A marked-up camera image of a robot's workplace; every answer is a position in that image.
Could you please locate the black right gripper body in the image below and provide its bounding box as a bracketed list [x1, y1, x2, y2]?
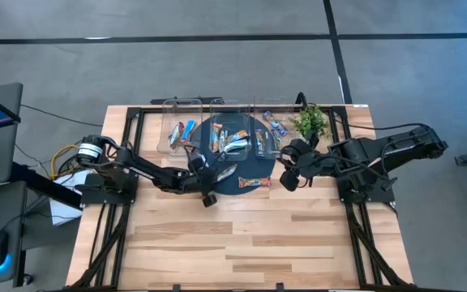
[278, 137, 319, 192]

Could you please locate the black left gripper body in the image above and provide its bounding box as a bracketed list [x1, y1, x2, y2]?
[187, 150, 218, 208]

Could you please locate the black metal table frame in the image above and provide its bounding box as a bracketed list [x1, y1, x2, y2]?
[69, 105, 417, 291]

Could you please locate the black floor cable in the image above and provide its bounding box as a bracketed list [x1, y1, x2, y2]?
[20, 103, 105, 129]

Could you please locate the round dark blue placemat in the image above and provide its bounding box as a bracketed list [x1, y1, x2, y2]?
[186, 115, 278, 195]

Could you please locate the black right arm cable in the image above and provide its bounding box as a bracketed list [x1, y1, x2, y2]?
[296, 92, 433, 134]

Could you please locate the white blue bar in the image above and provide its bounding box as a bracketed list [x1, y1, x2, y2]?
[222, 138, 253, 156]

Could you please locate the silver granola bar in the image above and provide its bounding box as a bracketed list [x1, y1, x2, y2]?
[216, 163, 239, 183]

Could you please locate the small green potted plant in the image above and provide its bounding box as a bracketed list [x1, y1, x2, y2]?
[289, 104, 331, 141]

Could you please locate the white box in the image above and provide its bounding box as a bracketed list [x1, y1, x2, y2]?
[49, 169, 84, 226]

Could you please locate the yellow cable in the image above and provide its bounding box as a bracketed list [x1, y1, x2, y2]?
[50, 144, 81, 179]

